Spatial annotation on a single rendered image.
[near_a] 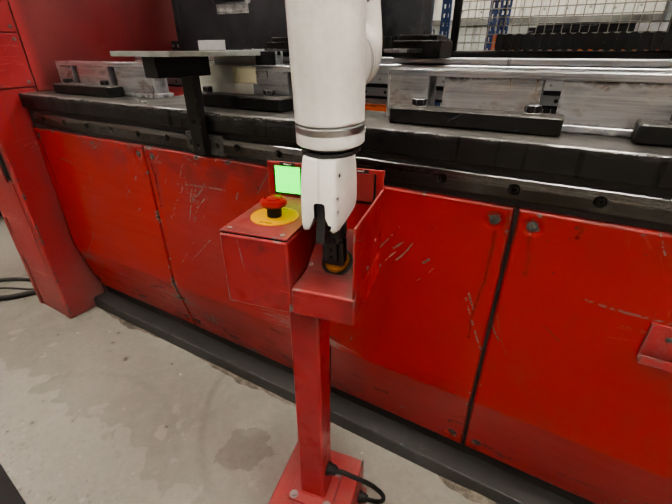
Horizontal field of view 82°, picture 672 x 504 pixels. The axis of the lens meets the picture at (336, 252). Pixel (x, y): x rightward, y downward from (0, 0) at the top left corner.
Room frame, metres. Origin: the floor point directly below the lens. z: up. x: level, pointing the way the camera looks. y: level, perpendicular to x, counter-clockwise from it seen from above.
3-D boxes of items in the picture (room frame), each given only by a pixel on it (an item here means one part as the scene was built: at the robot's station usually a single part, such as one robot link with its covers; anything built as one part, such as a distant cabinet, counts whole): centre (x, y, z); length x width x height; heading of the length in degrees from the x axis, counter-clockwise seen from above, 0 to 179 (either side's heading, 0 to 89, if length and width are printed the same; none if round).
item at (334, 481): (0.53, 0.04, 0.13); 0.10 x 0.10 x 0.01; 71
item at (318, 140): (0.49, 0.01, 0.91); 0.09 x 0.08 x 0.03; 161
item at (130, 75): (1.36, 0.73, 0.92); 0.50 x 0.06 x 0.10; 60
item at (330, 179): (0.49, 0.01, 0.85); 0.10 x 0.07 x 0.11; 161
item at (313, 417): (0.53, 0.04, 0.39); 0.05 x 0.05 x 0.54; 71
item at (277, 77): (1.06, 0.20, 0.92); 0.39 x 0.06 x 0.10; 60
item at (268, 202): (0.54, 0.09, 0.79); 0.04 x 0.04 x 0.04
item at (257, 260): (0.53, 0.04, 0.75); 0.20 x 0.16 x 0.18; 71
